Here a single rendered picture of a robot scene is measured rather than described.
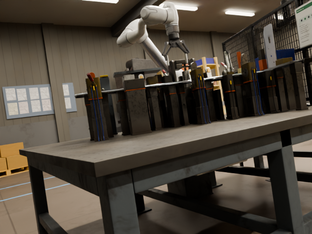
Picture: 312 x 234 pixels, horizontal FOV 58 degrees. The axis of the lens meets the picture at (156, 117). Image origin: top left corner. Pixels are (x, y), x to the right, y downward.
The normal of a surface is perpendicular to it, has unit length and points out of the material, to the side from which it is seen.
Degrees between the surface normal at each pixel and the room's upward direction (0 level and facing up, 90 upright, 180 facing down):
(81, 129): 90
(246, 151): 90
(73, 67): 90
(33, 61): 90
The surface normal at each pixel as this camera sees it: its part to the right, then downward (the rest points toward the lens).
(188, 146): 0.53, -0.07
